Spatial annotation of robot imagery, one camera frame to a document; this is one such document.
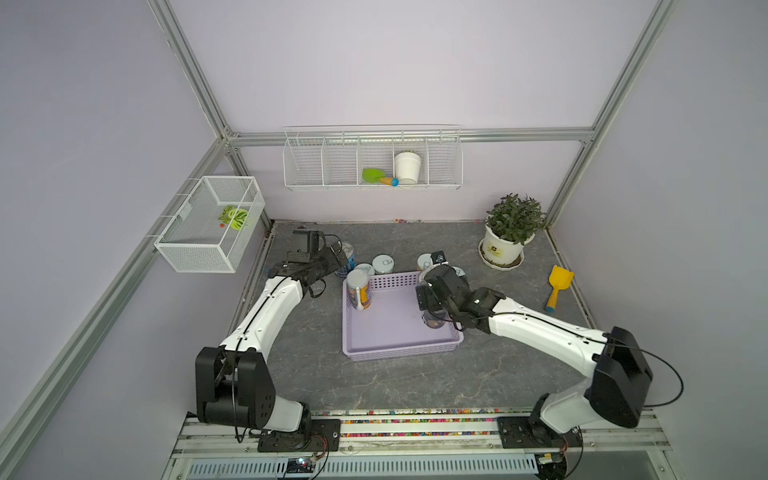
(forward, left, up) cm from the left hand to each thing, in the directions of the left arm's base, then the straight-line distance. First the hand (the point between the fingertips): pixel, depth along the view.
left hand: (334, 260), depth 86 cm
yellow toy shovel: (-1, -75, -18) cm, 77 cm away
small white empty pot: (+25, -23, +14) cm, 37 cm away
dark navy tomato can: (-14, -29, -14) cm, 35 cm away
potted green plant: (+10, -56, 0) cm, 57 cm away
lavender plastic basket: (-12, -16, -19) cm, 28 cm away
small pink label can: (+5, -9, -12) cm, 16 cm away
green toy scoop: (+30, -13, +7) cm, 33 cm away
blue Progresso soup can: (+7, -3, -10) cm, 13 cm away
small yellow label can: (+2, -39, -13) cm, 42 cm away
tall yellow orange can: (-3, -6, -6) cm, 9 cm away
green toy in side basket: (+8, +26, +12) cm, 30 cm away
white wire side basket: (-6, +27, +18) cm, 33 cm away
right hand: (-9, -28, -2) cm, 30 cm away
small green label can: (+7, -14, -14) cm, 21 cm away
